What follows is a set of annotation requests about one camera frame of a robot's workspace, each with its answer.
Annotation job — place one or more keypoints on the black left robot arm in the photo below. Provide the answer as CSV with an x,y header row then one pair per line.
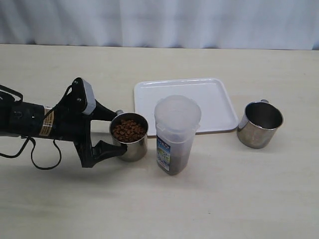
x,y
26,120

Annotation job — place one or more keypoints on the clear plastic pitcher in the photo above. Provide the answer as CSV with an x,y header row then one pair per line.
x,y
177,119

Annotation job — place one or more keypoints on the steel mug with kibble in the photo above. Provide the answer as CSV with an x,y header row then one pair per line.
x,y
130,130

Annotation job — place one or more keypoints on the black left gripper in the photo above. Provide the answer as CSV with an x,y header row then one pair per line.
x,y
71,124

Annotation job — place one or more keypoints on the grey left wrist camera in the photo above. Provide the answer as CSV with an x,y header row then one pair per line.
x,y
90,98

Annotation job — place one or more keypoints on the white curtain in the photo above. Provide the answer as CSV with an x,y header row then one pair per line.
x,y
240,24

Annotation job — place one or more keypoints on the white plastic tray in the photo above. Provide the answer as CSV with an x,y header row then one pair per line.
x,y
217,111

